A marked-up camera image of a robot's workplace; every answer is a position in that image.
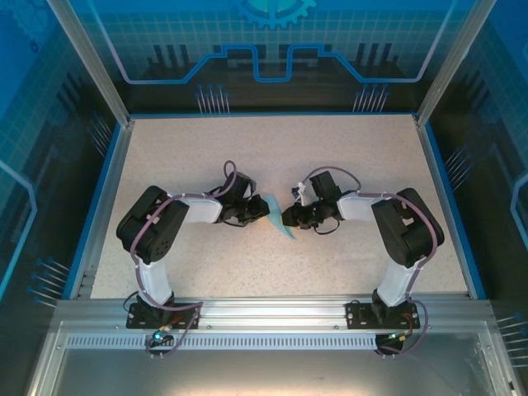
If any aluminium frame post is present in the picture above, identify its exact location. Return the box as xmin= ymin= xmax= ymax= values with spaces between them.
xmin=413 ymin=0 xmax=500 ymax=127
xmin=45 ymin=0 xmax=135 ymax=127

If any aluminium cross rail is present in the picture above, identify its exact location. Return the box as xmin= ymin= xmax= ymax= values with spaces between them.
xmin=55 ymin=293 xmax=495 ymax=331

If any blue printed side panel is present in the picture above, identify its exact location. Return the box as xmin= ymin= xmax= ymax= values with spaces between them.
xmin=0 ymin=0 xmax=125 ymax=314
xmin=427 ymin=0 xmax=528 ymax=314

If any slotted grey cable duct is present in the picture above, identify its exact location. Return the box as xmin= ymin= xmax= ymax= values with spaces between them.
xmin=64 ymin=334 xmax=483 ymax=351

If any thin black right gripper wire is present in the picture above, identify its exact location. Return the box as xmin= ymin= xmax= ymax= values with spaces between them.
xmin=315 ymin=218 xmax=342 ymax=236

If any blue printed gear panel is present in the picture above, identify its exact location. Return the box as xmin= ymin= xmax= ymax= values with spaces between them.
xmin=68 ymin=0 xmax=471 ymax=116

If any grey sheet metal plate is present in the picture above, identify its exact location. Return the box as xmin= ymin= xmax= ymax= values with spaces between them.
xmin=24 ymin=321 xmax=528 ymax=396

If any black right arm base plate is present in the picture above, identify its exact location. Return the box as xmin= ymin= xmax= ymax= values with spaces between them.
xmin=345 ymin=300 xmax=422 ymax=330

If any green-lit cable connector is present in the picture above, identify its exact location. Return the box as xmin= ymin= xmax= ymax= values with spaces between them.
xmin=148 ymin=324 xmax=173 ymax=346
xmin=385 ymin=328 xmax=416 ymax=343

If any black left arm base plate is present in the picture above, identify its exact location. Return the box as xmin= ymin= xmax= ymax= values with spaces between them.
xmin=126 ymin=302 xmax=202 ymax=330

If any light blue cloth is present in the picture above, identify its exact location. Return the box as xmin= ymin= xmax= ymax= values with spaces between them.
xmin=263 ymin=193 xmax=298 ymax=242

